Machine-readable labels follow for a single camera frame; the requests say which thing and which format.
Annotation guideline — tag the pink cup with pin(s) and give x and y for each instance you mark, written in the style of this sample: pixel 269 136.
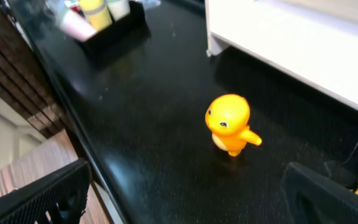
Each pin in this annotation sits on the pink cup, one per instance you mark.
pixel 76 26

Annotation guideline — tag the yellow cup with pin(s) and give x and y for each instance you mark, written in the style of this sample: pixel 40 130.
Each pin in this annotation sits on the yellow cup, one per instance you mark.
pixel 96 14

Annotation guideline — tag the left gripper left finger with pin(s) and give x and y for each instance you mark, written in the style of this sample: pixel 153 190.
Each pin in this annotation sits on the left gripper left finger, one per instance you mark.
pixel 42 202

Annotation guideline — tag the black tray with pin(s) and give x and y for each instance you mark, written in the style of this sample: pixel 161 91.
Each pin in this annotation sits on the black tray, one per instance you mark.
pixel 117 28

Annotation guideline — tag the white cup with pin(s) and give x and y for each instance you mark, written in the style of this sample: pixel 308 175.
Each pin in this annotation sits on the white cup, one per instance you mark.
pixel 118 7

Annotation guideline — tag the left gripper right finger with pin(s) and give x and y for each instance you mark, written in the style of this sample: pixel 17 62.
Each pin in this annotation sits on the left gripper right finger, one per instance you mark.
pixel 328 202

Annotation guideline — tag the orange toy figure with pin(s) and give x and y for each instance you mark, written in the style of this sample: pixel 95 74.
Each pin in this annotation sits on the orange toy figure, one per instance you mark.
pixel 228 115

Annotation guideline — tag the white shelf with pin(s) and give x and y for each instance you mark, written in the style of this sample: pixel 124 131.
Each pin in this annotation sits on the white shelf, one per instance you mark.
pixel 291 37

